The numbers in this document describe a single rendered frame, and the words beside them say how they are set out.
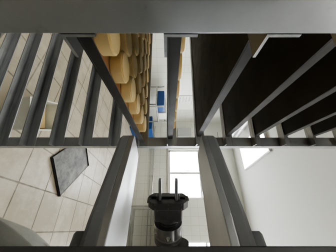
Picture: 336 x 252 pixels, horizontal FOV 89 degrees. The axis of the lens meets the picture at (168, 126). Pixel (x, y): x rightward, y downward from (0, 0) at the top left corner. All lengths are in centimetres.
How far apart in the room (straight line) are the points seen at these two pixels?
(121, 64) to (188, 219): 469
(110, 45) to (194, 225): 475
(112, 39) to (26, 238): 38
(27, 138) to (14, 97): 18
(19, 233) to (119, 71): 35
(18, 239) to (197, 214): 458
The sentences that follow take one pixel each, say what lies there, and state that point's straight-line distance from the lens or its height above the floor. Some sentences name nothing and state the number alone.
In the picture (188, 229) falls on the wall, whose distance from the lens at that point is 485.
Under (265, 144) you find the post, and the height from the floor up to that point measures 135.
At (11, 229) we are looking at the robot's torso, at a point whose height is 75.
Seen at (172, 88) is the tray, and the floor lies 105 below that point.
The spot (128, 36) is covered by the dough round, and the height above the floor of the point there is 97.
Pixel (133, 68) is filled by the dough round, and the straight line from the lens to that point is 36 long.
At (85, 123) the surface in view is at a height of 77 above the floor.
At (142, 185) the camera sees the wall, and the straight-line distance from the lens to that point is 498.
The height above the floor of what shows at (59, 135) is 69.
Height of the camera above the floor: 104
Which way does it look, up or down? level
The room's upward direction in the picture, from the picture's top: 90 degrees clockwise
